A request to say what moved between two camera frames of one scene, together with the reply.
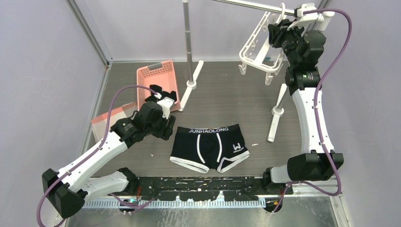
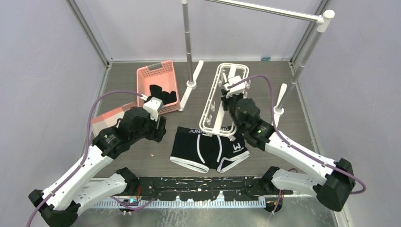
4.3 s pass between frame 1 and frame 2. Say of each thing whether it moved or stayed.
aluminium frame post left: stayed
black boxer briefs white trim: stayed
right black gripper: moved
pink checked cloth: stayed
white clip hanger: moved
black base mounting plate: stayed
